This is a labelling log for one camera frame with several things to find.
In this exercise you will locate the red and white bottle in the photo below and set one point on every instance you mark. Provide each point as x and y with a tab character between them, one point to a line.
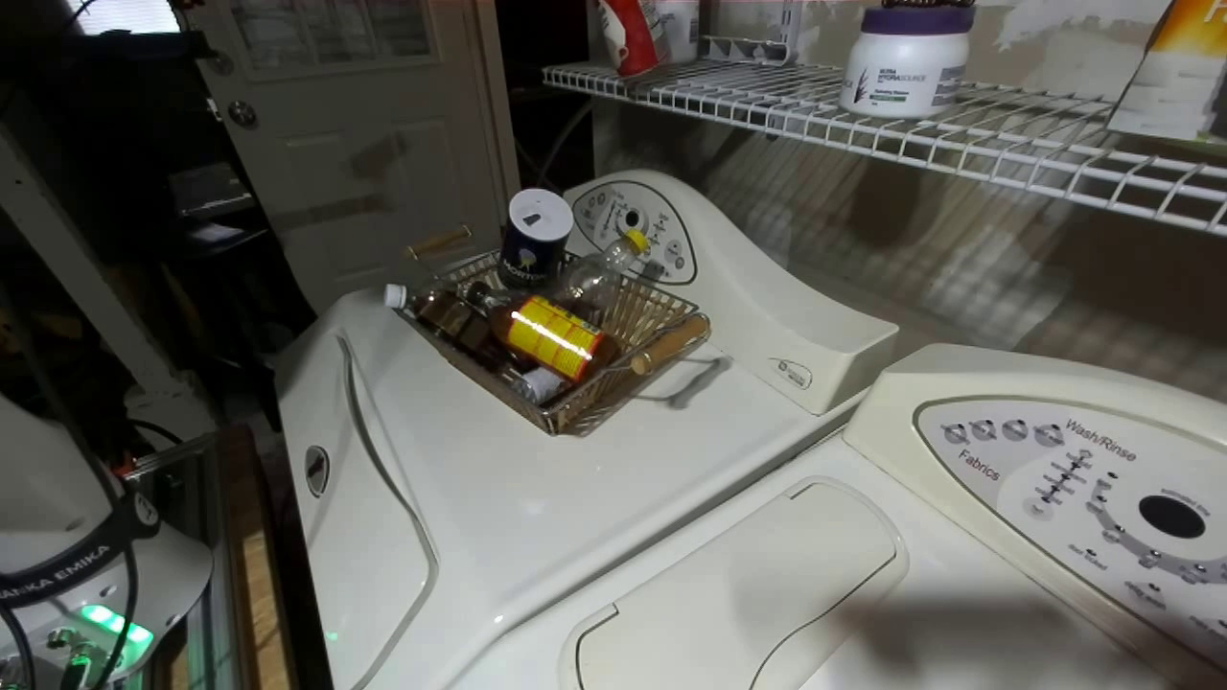
635	45

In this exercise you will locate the dark bottle white cap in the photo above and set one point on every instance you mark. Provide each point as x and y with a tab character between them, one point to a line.
433	313

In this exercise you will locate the clear glass jar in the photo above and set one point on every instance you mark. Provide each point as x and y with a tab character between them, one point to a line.
599	276

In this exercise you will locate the small white tin can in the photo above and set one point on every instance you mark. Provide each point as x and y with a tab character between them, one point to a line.
540	385

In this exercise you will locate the yellow washer knob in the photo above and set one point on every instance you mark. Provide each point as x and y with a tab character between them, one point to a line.
635	238

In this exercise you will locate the dark blue salt canister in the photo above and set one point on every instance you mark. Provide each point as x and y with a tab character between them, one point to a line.
530	250

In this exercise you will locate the white washing machine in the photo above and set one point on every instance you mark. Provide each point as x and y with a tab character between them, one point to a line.
512	513

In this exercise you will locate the white clothes dryer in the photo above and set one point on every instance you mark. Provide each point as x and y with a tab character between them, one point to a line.
791	577

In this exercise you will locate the white panelled door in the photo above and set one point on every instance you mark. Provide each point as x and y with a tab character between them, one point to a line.
356	156

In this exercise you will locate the white jar purple lid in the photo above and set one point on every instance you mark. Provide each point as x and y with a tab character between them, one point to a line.
907	71

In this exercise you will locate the wooden robot platform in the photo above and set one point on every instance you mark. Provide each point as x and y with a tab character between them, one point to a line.
262	600

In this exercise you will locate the orange cardboard box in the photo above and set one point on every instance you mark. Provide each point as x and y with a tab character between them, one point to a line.
1174	77

